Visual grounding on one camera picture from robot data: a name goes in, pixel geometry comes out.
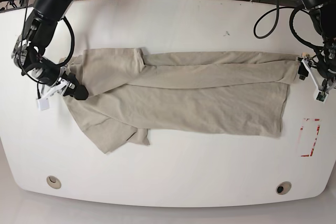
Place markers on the table grommet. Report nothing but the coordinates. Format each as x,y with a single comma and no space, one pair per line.
283,188
53,182

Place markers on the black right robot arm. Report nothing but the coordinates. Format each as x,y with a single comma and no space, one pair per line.
28,54

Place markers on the red tape rectangle marking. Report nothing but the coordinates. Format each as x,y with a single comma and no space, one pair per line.
308,136

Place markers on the right table grommet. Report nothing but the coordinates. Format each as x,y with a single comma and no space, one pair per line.
283,188

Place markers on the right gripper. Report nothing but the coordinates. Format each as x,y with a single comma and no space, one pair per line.
46,72

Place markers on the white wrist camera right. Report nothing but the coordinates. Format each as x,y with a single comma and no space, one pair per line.
44,92

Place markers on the beige T-shirt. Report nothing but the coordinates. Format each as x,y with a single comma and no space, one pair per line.
231,92

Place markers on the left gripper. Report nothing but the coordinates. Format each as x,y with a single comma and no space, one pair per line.
325,64

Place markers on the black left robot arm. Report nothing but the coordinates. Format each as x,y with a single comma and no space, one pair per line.
322,14

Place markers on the left table grommet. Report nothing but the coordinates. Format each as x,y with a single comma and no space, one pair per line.
53,182

